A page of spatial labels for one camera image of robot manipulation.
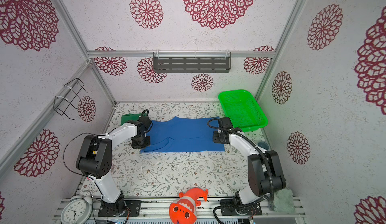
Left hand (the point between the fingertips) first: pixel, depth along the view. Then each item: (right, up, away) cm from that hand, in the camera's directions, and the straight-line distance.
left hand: (143, 149), depth 93 cm
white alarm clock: (-23, -24, -23) cm, 40 cm away
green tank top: (-13, +20, +17) cm, 29 cm away
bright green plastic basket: (+71, +24, +23) cm, 78 cm away
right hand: (+46, +8, -1) cm, 47 cm away
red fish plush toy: (+26, -21, -27) cm, 43 cm away
